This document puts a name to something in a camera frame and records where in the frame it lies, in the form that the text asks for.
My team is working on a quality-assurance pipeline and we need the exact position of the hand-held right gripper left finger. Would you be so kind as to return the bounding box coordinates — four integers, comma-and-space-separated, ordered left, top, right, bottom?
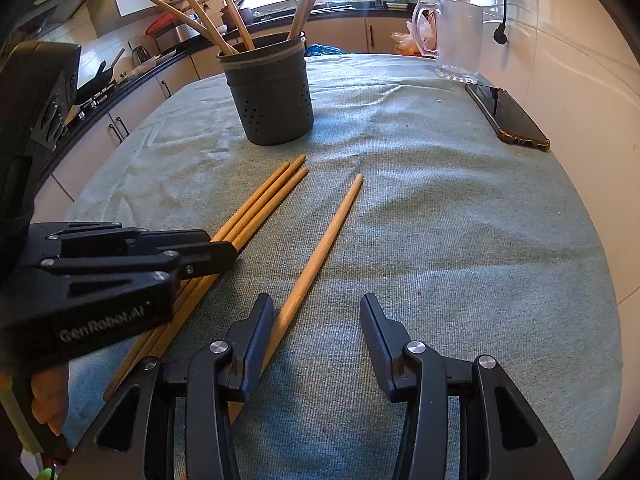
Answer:
60, 292, 275, 480

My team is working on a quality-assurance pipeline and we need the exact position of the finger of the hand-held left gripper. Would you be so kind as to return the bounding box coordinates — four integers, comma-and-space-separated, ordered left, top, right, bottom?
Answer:
0, 241, 239, 331
29, 221, 212, 262

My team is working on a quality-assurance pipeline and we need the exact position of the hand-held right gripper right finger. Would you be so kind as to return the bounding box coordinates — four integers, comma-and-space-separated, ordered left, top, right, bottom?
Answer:
360, 292, 576, 480

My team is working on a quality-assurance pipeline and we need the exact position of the bundle of wooden chopsticks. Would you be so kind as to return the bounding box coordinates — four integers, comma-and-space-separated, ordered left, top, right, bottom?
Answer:
115, 154, 307, 391

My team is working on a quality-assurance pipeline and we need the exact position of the dark grey perforated utensil holder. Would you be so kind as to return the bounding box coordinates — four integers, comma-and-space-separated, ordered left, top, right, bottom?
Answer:
217, 32, 315, 147

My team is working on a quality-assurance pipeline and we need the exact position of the person's left hand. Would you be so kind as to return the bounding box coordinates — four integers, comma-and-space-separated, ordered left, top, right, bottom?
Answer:
30, 364, 71, 437

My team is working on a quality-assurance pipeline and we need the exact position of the black wok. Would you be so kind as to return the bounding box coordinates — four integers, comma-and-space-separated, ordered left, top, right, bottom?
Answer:
74, 49, 126, 105

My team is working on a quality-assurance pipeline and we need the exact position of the grey-green table cloth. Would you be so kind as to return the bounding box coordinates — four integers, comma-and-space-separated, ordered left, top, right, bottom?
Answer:
62, 52, 623, 480

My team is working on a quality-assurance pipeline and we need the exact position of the range hood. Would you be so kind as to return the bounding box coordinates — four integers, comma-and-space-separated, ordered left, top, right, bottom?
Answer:
0, 0, 113, 48

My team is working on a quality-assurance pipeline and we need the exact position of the red plastic basin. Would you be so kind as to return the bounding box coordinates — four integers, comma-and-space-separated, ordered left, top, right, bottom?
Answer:
145, 11, 182, 37

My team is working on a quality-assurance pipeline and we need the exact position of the brown clay pot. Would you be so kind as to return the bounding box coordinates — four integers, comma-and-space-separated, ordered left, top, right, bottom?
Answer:
221, 5, 257, 30

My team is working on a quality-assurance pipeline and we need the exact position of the black smartphone in orange case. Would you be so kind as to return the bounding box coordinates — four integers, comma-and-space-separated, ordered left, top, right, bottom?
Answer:
464, 82, 552, 152

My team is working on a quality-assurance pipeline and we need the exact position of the blue plastic bag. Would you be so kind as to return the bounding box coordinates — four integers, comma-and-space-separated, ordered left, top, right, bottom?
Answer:
304, 44, 347, 59

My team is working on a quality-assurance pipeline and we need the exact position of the clear bag with red contents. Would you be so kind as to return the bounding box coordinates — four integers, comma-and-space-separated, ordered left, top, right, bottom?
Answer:
390, 10, 437, 57

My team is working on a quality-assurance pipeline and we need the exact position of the clear glass mug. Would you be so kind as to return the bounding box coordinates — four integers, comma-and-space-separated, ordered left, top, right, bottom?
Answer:
411, 0, 486, 85

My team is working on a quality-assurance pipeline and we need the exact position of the black power cable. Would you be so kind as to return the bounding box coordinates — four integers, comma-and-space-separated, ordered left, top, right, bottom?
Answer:
492, 0, 512, 46

